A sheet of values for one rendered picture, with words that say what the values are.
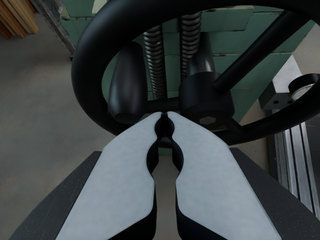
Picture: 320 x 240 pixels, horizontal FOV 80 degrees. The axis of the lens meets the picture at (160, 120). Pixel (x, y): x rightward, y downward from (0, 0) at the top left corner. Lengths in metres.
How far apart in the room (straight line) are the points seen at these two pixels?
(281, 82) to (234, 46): 0.19
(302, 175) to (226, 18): 0.78
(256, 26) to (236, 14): 0.15
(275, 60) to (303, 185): 0.58
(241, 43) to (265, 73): 0.12
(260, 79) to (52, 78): 1.27
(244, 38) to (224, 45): 0.04
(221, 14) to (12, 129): 1.31
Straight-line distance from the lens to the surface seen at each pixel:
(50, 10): 1.32
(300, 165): 0.96
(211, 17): 0.25
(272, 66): 0.51
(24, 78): 1.61
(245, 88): 0.55
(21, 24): 1.89
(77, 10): 0.38
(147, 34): 0.23
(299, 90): 0.49
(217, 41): 0.41
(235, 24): 0.27
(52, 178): 1.17
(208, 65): 0.24
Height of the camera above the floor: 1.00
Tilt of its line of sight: 63 degrees down
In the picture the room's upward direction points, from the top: 3 degrees counter-clockwise
